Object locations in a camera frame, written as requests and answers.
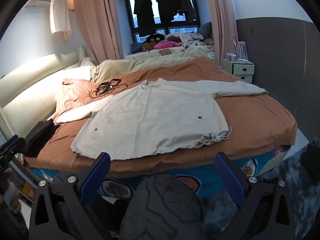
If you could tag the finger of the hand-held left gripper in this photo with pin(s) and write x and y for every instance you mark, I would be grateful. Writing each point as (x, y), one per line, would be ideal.
(11, 142)

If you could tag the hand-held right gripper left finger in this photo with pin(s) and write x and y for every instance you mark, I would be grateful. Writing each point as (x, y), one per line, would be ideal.
(96, 177)

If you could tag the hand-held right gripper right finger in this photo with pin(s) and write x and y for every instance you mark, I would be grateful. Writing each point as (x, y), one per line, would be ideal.
(228, 180)

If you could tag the beige zip jacket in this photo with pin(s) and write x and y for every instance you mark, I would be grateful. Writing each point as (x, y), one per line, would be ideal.
(155, 120)

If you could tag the floral clothes pile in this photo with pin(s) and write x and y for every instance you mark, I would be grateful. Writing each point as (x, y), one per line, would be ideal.
(186, 38)

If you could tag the dark hanging clothes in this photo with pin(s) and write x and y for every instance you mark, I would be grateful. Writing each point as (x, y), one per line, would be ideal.
(172, 2)

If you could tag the person's left hand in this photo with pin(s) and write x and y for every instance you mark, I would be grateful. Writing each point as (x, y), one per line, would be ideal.
(13, 203)

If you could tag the black bag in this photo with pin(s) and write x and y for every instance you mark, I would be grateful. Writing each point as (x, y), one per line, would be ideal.
(37, 137)

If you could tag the grey shaggy rug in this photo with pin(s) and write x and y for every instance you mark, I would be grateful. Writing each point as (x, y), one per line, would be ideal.
(275, 170)

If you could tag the white padded headboard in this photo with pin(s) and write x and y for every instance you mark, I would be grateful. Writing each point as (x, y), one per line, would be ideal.
(27, 85)

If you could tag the brown blanket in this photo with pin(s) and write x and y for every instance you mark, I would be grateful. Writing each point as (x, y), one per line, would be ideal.
(250, 120)

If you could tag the person's grey printed pants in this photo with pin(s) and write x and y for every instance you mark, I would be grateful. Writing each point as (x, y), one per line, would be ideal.
(162, 210)

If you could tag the white nightstand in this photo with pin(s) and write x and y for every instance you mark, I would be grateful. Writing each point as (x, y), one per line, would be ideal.
(240, 70)

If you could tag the cream blanket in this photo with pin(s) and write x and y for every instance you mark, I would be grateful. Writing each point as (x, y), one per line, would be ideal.
(117, 67)

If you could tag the small white box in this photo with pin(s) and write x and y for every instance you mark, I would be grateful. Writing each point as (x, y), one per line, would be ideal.
(231, 57)

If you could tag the striped gift bag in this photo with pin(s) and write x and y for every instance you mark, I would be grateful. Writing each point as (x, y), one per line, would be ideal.
(240, 48)

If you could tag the cream bear-print quilt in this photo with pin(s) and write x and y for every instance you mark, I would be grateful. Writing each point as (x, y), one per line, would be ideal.
(175, 52)

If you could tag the white hanging shirt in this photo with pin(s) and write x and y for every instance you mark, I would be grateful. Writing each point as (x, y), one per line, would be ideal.
(60, 10)

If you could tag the pink plush pillow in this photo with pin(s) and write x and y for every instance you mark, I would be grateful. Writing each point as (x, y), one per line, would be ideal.
(166, 45)

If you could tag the pink curtain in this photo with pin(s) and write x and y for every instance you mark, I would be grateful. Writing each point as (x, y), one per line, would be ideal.
(100, 22)
(221, 17)

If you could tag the black plush toy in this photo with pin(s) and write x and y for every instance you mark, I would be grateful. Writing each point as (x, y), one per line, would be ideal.
(155, 38)

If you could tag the grey pillow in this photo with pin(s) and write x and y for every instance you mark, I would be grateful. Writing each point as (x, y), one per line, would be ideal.
(205, 30)

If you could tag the dark hanging coat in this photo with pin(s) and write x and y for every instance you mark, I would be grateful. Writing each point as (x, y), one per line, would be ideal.
(143, 10)

